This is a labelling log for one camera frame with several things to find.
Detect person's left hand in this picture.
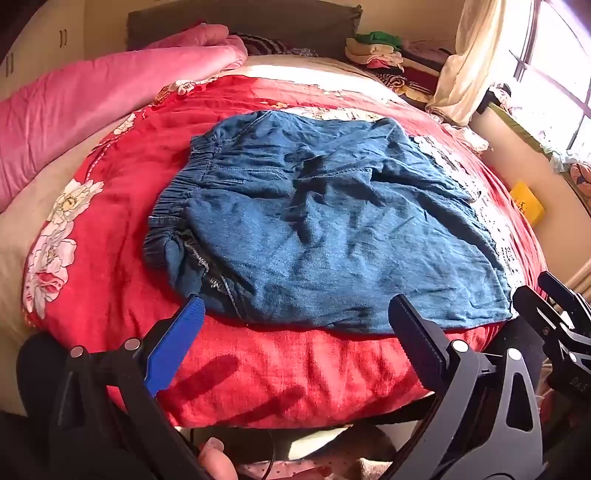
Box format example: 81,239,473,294
198,438,238,480

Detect blue denim skirt lace hem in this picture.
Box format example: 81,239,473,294
142,110,518,335

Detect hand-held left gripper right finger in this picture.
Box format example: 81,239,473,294
388,293,543,480

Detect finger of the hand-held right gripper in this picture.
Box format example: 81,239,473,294
512,286,591,366
538,271,591,331

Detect window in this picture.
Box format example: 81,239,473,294
503,0,591,158

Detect dark striped cloth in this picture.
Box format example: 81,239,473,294
231,33,296,58

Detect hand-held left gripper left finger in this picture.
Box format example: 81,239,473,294
48,294,218,480

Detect colourful cloths on windowsill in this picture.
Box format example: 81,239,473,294
489,83,591,208

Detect cream wardrobe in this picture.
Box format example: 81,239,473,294
0,0,86,88

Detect pile of folded clothes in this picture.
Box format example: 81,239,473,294
345,31,455,109

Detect black cable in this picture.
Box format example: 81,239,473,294
264,429,279,480

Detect pink quilt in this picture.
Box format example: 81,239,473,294
0,24,250,213

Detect red floral blanket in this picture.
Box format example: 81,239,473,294
21,74,548,430

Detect yellow box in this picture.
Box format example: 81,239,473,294
510,181,546,226

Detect cream curtain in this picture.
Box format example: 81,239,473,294
426,0,539,127

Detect grey headboard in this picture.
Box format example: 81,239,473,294
127,4,363,61

